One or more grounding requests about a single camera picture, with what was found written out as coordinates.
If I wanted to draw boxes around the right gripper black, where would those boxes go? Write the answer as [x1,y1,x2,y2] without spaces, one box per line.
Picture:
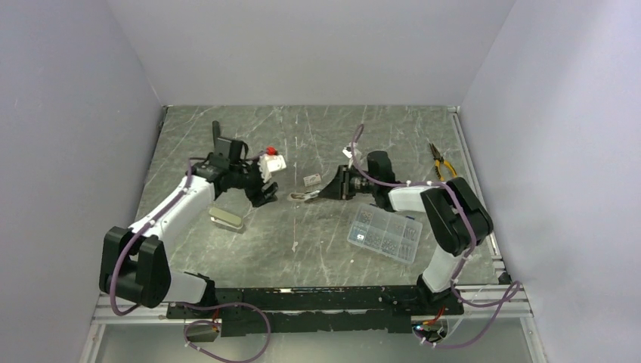
[317,166,377,201]

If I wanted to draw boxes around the white staple box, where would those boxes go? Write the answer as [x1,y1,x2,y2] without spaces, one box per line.
[303,173,322,187]

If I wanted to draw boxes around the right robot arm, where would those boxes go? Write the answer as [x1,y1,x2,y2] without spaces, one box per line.
[312,150,494,314]

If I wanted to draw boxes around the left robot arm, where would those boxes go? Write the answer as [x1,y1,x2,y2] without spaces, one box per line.
[99,136,286,318]

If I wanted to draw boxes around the pale green white stapler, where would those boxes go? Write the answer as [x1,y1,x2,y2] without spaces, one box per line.
[209,207,245,231]

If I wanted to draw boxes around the clear plastic screw organizer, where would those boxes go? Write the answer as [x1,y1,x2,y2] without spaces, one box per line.
[347,204,423,264]

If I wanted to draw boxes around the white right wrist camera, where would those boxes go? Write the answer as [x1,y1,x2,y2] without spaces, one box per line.
[342,146,353,158]

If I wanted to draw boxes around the orange handled pliers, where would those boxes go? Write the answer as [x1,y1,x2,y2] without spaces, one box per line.
[429,143,458,182]

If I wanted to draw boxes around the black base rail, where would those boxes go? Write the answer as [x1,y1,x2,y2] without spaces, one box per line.
[167,285,464,337]

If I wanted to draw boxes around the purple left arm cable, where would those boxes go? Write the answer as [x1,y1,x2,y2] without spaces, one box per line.
[109,157,272,363]

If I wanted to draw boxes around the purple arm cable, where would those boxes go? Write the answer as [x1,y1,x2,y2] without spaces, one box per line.
[349,124,523,350]
[109,157,272,363]

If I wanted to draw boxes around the aluminium frame rail right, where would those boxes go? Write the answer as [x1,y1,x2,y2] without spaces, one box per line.
[447,105,512,286]

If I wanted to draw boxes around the aluminium frame rail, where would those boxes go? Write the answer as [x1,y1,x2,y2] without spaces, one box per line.
[447,105,512,286]
[93,285,533,324]

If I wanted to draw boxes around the aluminium frame rail front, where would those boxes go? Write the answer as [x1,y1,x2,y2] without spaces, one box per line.
[93,285,533,324]

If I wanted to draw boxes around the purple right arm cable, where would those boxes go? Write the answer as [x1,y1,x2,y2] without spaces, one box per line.
[349,124,523,350]

